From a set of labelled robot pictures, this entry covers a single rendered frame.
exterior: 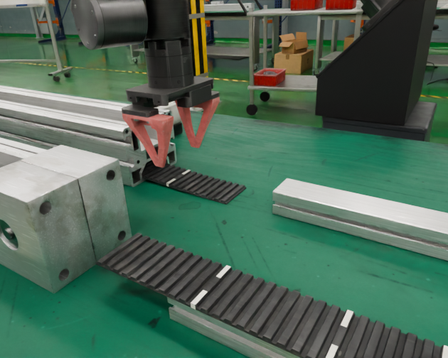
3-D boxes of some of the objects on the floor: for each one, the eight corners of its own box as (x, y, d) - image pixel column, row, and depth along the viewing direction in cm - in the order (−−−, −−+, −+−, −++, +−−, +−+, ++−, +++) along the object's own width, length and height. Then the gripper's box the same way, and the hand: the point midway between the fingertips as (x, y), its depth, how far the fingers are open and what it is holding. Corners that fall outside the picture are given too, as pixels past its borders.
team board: (-39, 82, 557) (-92, -78, 472) (-14, 76, 601) (-58, -73, 516) (55, 83, 528) (16, -89, 443) (75, 75, 572) (43, -82, 487)
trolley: (355, 104, 371) (368, -13, 327) (353, 121, 325) (368, -13, 281) (252, 99, 403) (251, -8, 360) (236, 114, 357) (232, -7, 313)
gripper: (153, 44, 40) (168, 178, 47) (218, 32, 49) (223, 145, 56) (108, 42, 44) (128, 167, 50) (176, 31, 53) (185, 138, 60)
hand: (178, 150), depth 53 cm, fingers open, 8 cm apart
